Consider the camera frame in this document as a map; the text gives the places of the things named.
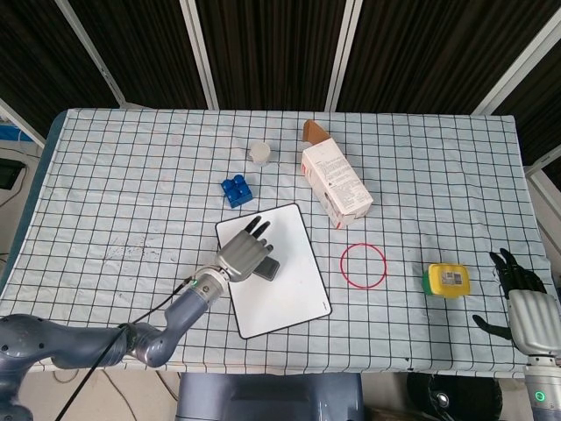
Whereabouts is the white partition frame post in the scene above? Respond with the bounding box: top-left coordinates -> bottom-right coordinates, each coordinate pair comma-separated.
54,0 -> 131,109
323,0 -> 363,111
472,17 -> 561,116
178,0 -> 220,111

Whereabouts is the dark grey board eraser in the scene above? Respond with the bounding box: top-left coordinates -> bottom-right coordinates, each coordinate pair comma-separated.
253,257 -> 281,282

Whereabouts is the white cardboard product box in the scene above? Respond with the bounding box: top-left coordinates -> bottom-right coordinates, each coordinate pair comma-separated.
301,119 -> 374,230

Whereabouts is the thin red ring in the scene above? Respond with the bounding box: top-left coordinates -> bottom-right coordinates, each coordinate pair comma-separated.
339,242 -> 388,290

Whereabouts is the dark partition panel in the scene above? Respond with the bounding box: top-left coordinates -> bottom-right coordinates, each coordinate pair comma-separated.
69,0 -> 207,109
195,0 -> 347,111
0,0 -> 119,137
337,0 -> 561,113
494,43 -> 561,166

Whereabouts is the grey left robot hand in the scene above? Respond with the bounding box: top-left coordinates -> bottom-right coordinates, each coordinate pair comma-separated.
217,214 -> 275,283

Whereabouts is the white board with black frame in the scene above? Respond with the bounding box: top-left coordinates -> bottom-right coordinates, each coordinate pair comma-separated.
214,203 -> 332,339

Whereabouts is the blue toy building brick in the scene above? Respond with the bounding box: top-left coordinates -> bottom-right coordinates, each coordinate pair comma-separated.
221,174 -> 255,209

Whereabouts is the blue-grey robot torso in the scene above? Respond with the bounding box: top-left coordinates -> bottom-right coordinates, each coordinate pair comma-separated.
174,372 -> 366,421

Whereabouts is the small white round jar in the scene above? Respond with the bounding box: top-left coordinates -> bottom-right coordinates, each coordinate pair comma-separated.
247,141 -> 272,168

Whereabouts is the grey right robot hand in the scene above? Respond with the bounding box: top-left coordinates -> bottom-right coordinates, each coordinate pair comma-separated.
471,247 -> 561,357

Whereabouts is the white black checkered tablecloth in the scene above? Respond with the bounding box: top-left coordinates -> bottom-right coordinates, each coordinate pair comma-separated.
0,108 -> 552,376

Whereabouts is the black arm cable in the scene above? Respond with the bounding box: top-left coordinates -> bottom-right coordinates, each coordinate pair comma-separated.
54,275 -> 196,421

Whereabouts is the yellow green plastic container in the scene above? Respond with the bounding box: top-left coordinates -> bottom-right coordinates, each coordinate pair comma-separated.
422,262 -> 472,299

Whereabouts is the black floor device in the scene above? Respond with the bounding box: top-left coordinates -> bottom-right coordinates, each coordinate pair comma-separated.
0,158 -> 25,190

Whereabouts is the black rubber wheel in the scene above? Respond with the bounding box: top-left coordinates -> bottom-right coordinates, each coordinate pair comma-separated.
405,372 -> 504,421

